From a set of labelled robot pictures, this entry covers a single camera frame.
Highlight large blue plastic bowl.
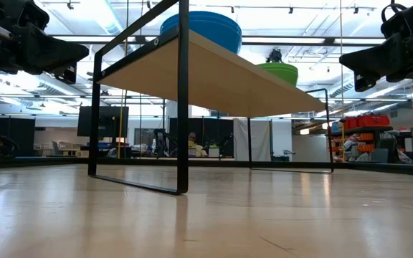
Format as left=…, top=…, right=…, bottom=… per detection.
left=160, top=16, right=244, bottom=39
left=190, top=25, right=243, bottom=55

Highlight small blue plastic bowl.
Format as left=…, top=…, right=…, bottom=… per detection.
left=166, top=10, right=238, bottom=26

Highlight metal shelf with red bins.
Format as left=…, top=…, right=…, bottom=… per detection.
left=326, top=113, right=394, bottom=163

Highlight black monitor screen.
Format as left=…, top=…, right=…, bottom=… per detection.
left=77, top=105, right=130, bottom=138

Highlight grey office chair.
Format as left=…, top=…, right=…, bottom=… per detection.
left=49, top=140, right=65, bottom=157
left=370, top=147, right=390, bottom=164

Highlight black beam with light strips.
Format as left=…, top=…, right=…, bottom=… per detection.
left=48, top=34, right=386, bottom=47

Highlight white curtain panel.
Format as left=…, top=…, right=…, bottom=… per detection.
left=232, top=118, right=272, bottom=162

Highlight wooden riser shelf black legs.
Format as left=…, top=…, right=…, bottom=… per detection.
left=87, top=0, right=335, bottom=196

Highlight black partition panel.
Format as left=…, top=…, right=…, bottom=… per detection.
left=168, top=117, right=234, bottom=158

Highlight person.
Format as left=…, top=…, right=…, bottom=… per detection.
left=187, top=132, right=208, bottom=158

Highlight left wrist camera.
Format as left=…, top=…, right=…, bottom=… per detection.
left=15, top=0, right=50, bottom=32

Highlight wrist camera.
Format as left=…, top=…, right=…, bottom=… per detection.
left=15, top=0, right=50, bottom=32
left=380, top=2, right=413, bottom=37

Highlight thin hanging cord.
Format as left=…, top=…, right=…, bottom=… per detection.
left=338, top=0, right=346, bottom=162

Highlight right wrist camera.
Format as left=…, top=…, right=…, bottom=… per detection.
left=380, top=2, right=413, bottom=37

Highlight silver air duct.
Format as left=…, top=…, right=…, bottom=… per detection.
left=326, top=80, right=413, bottom=100

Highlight yellow hanging cord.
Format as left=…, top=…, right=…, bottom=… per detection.
left=118, top=0, right=130, bottom=158

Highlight black camera on mount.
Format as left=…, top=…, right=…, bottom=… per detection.
left=263, top=48, right=288, bottom=65

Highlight black aluminium rig frame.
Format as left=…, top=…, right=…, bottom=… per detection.
left=0, top=156, right=413, bottom=177

